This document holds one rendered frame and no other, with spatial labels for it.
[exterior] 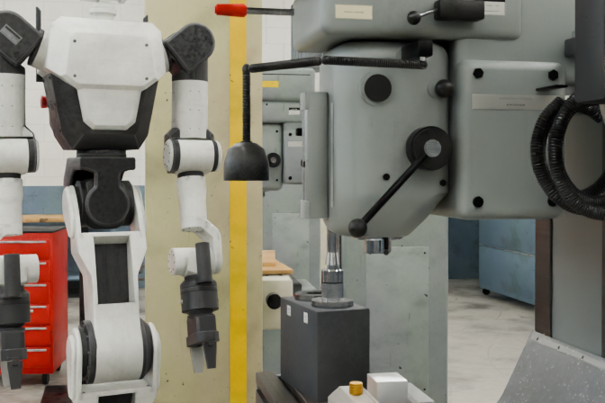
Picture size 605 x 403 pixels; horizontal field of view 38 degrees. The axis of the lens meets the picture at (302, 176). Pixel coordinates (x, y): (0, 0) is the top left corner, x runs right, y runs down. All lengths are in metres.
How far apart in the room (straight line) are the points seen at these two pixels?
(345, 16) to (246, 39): 1.85
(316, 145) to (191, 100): 0.77
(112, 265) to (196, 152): 0.33
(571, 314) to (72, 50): 1.19
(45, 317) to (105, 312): 3.96
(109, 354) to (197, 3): 1.58
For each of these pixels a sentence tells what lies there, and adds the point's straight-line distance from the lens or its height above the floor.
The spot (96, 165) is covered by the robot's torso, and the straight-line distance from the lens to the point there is 2.08.
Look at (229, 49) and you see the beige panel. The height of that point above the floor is 1.85.
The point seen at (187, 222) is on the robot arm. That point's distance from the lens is 2.13.
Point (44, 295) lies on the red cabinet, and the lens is 5.96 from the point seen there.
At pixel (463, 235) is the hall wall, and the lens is 11.31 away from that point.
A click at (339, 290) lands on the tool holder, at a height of 1.17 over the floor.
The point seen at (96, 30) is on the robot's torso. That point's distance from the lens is 2.07.
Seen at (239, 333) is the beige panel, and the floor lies 0.82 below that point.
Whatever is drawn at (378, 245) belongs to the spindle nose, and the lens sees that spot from 1.48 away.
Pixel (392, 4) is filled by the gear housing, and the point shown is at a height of 1.68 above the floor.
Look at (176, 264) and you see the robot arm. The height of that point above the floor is 1.19.
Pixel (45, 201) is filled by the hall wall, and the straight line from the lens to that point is 10.46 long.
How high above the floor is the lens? 1.43
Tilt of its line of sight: 1 degrees down
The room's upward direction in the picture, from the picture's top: straight up
